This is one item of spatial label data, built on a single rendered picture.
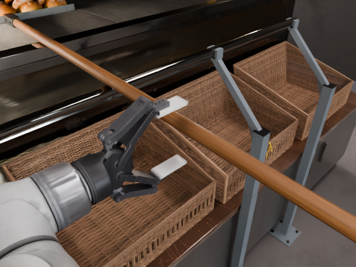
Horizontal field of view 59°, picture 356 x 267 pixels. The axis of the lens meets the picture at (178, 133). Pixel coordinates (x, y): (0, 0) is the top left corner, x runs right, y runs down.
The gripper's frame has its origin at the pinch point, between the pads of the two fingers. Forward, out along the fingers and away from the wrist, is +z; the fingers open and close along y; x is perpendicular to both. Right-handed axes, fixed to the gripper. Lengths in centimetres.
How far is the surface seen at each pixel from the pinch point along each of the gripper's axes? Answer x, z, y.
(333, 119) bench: -15, 131, 61
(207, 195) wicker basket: -16, 30, 50
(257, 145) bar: -7, 42, 28
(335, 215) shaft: 29.3, 1.9, -1.0
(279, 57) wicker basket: -62, 145, 42
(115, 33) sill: -65, 28, 2
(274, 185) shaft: 20.2, 1.4, -0.3
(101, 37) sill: -65, 22, 3
